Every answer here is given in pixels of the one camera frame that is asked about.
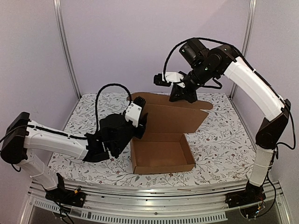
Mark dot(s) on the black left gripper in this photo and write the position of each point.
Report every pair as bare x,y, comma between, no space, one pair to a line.
142,123

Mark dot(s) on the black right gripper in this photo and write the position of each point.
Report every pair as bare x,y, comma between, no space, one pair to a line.
184,88

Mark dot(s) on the brown cardboard box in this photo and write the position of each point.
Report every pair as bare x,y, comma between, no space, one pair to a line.
164,147

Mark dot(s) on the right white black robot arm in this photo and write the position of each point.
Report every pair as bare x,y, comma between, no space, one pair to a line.
226,60

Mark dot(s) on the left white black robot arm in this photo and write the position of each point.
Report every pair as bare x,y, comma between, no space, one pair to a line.
23,136

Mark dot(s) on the white floral table cloth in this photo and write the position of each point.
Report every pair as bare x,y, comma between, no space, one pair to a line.
221,149

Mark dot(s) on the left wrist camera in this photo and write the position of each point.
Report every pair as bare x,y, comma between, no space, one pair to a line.
134,110

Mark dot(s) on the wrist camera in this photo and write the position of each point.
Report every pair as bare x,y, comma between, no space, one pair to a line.
134,110
168,79

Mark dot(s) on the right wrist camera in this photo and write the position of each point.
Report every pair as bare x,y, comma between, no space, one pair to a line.
168,79

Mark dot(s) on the aluminium front rail frame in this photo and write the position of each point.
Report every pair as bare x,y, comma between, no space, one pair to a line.
204,204

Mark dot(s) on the left aluminium corner post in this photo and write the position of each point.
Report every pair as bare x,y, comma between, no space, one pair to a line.
65,47

